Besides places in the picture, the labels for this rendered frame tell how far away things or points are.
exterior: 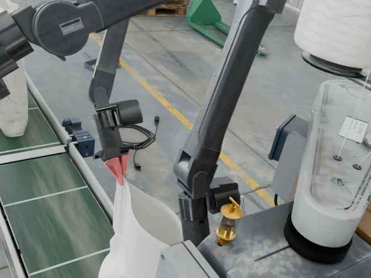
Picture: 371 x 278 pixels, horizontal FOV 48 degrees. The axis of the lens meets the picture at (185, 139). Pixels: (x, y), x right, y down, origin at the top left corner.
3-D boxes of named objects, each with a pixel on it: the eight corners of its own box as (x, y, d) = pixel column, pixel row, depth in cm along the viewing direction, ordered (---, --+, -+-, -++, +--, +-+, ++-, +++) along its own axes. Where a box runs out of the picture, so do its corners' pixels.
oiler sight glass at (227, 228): (212, 228, 56) (218, 208, 55) (227, 223, 58) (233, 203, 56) (223, 240, 55) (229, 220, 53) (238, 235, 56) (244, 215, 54)
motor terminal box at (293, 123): (263, 167, 100) (275, 126, 94) (278, 151, 108) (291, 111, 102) (295, 182, 97) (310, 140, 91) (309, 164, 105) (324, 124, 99)
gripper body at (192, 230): (227, 247, 88) (223, 213, 87) (186, 263, 82) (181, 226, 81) (208, 240, 93) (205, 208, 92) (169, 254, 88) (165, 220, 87)
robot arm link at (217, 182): (174, 157, 87) (192, 173, 79) (223, 148, 91) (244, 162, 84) (176, 208, 91) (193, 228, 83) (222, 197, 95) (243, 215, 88)
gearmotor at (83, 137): (54, 134, 262) (54, 113, 254) (77, 131, 269) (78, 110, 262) (70, 161, 241) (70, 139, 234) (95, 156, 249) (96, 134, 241)
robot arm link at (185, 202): (173, 190, 88) (184, 194, 82) (202, 183, 90) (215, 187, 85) (176, 222, 88) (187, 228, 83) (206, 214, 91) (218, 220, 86)
